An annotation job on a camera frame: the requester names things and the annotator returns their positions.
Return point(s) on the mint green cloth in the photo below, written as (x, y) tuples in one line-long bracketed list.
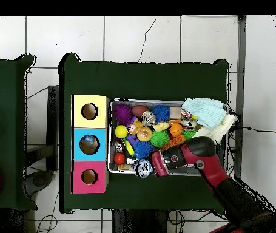
[(205, 111)]

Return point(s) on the cream knitted cloth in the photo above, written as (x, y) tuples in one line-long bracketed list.
[(220, 128)]

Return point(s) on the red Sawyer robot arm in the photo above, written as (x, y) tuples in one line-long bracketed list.
[(210, 167)]

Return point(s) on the wooden box with three holes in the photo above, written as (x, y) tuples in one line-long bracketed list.
[(98, 121)]

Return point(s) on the blue rubber koosh ball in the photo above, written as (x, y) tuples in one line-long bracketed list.
[(161, 113), (143, 149)]

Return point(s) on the green rubber koosh ball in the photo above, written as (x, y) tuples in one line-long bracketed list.
[(159, 139)]

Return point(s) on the orange toy basketball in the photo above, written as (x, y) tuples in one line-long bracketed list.
[(176, 130)]

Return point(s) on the yellow ball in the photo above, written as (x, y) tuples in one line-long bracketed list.
[(121, 131)]

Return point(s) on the brown toy football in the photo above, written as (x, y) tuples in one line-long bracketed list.
[(140, 111)]

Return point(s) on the purple spiky ball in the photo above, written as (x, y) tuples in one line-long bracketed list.
[(123, 113)]

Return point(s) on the dark green table cloth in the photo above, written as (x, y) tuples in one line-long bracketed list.
[(140, 80), (4, 85)]

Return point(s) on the black stand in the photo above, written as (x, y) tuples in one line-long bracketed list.
[(52, 116)]

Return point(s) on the grey metal bar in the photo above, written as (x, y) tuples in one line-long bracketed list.
[(240, 72)]

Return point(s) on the dark grey rounded base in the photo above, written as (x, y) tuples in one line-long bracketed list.
[(39, 180)]

